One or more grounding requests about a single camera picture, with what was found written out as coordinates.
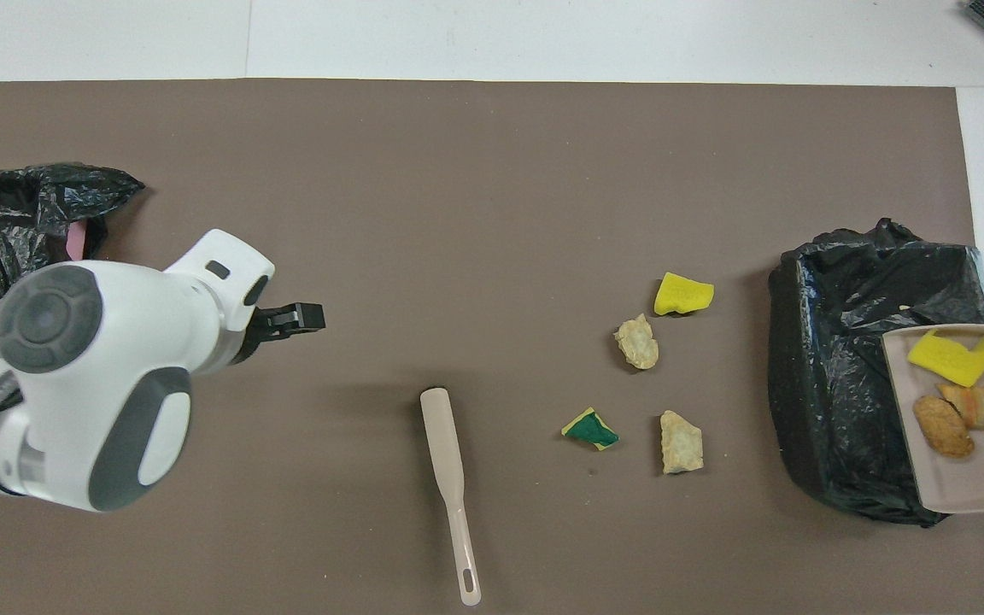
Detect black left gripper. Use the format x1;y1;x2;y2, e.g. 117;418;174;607
236;302;325;365

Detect beige hand brush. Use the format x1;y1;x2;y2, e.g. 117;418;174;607
420;387;483;607

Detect green yellow sponge piece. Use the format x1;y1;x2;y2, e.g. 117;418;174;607
561;407;620;452

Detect pale dumpling toy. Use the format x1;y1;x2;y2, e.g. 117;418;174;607
659;410;705;476
613;313;659;371

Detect wedge yellow sponge piece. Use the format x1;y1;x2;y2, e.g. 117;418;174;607
653;272;715;317

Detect notched yellow sponge piece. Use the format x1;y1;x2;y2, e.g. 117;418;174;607
907;330;984;388

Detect brown bread roll toy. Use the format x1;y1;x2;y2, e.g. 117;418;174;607
912;395;975;459

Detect striped croissant toy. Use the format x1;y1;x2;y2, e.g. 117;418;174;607
936;383;984;432

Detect black bagged bin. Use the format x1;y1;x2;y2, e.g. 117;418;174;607
767;218;984;528

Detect brown table mat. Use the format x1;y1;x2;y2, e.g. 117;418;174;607
0;79;984;615

